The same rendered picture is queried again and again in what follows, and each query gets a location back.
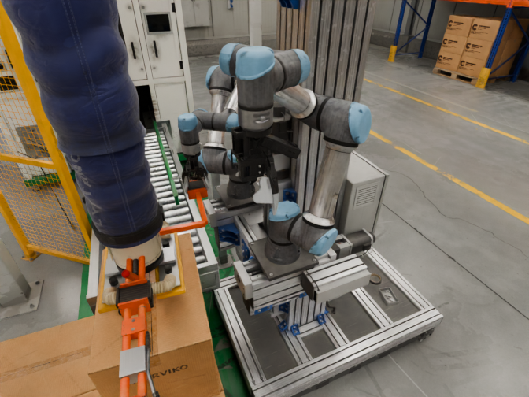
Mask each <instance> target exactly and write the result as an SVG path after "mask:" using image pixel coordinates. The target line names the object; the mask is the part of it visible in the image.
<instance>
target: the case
mask: <svg viewBox="0 0 529 397"><path fill-rule="evenodd" d="M178 238H179V248H180V255H181V261H182V267H183V277H184V283H185V288H186V293H184V294H181V295H174V296H171V297H168V298H164V299H157V294H153V296H154V307H153V308H151V307H150V308H151V311H149V312H146V320H147V331H149V334H150V338H151V352H150V375H151V376H152V379H153V382H154V387H155V390H156V391H158V393H159V396H160V397H212V396H214V395H219V394H220V386H219V381H218V376H217V371H216V361H215V356H214V351H213V341H212V337H211V332H210V329H209V322H208V318H207V313H206V309H205V302H204V298H203V294H202V286H201V282H200V278H199V274H198V267H197V262H196V258H195V254H194V248H193V243H192V239H191V233H190V232H188V233H183V234H179V235H178ZM104 258H105V249H104V250H103V252H102V264H101V271H100V277H99V284H98V296H97V302H96V309H95V316H94V327H93V334H92V341H91V352H90V359H89V366H88V372H87V374H88V376H89V377H90V379H91V381H92V382H93V384H94V386H95V387H96V389H97V390H98V393H99V394H100V396H101V397H120V378H119V371H120V352H121V351H122V338H123V336H121V327H122V321H123V320H124V318H123V317H122V315H119V313H118V310H111V311H108V312H104V313H101V314H100V313H99V312H98V302H99V295H100V289H101V282H102V270H103V264H104ZM135 395H138V382H137V383H134V384H130V388H129V397H132V396H135Z"/></svg>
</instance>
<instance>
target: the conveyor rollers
mask: <svg viewBox="0 0 529 397"><path fill-rule="evenodd" d="M159 133H160V136H161V141H162V143H163V147H164V149H168V145H167V143H166V141H165V136H164V133H163V132H159ZM144 139H145V157H146V158H147V160H148V162H149V164H150V182H151V183H152V185H153V186H154V189H155V191H156V195H157V202H158V203H159V204H160V206H163V208H164V212H165V221H166V222H168V224H169V225H172V226H174V225H173V224H175V225H177V224H179V223H183V224H186V223H184V222H187V221H190V222H187V223H191V222H193V221H191V215H190V214H189V209H188V207H187V202H186V201H185V198H184V194H183V190H182V189H181V185H180V183H179V179H178V180H174V182H175V186H176V190H177V192H178V196H179V197H178V198H179V203H180V205H176V204H175V199H174V196H173V193H172V189H171V185H170V183H169V179H168V174H167V171H166V168H165V164H164V160H163V157H162V154H161V149H160V147H159V143H158V140H157V135H156V132H152V133H146V136H145V137H144ZM165 153H166V157H167V159H168V163H169V167H170V169H171V172H172V177H173V178H174V177H178V176H177V173H176V169H175V166H174V164H173V161H172V157H171V155H170V152H169V150H166V151H165ZM184 207H186V208H184ZM181 208H182V209H181ZM170 210H171V211H170ZM166 211H168V212H166ZM184 214H186V215H184ZM181 215H183V216H181ZM177 216H179V217H177ZM170 217H172V218H170ZM167 218H168V219H167ZM188 232H190V233H191V237H193V236H196V235H197V234H196V233H197V232H196V230H195V229H191V230H188V231H184V232H178V235H179V234H183V233H188ZM192 243H193V246H194V245H198V244H199V239H198V237H195V238H192ZM201 253H202V248H201V246H197V247H194V254H201ZM195 258H196V262H197V265H199V264H202V263H205V257H204V255H200V256H197V257H195Z"/></svg>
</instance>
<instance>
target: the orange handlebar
mask: <svg viewBox="0 0 529 397"><path fill-rule="evenodd" d="M195 196H196V199H197V203H198V208H199V212H200V216H201V219H202V220H201V221H195V222H191V223H186V224H178V225H174V226H170V227H165V228H161V230H160V231H159V232H160V236H161V235H166V234H170V233H174V232H181V231H186V230H191V229H195V228H203V227H205V225H206V224H208V220H207V216H206V214H205V208H204V205H203V202H202V197H201V193H200V192H195ZM126 269H127V270H129V271H130V272H132V271H133V260H132V259H130V258H128V259H127V260H126ZM144 278H146V267H145V256H140V257H139V280H141V279H144ZM146 331H147V320H146V305H143V304H142V305H139V306H138V316H137V317H133V318H131V308H126V309H124V320H123V321H122V327H121V336H123V338H122V351H126V350H128V349H131V340H134V339H138V347H140V346H143V345H145V346H146ZM129 388H130V378H129V377H124V378H122V379H121V380H120V397H129ZM142 393H145V394H146V397H147V375H146V373H139V374H138V395H140V394H142Z"/></svg>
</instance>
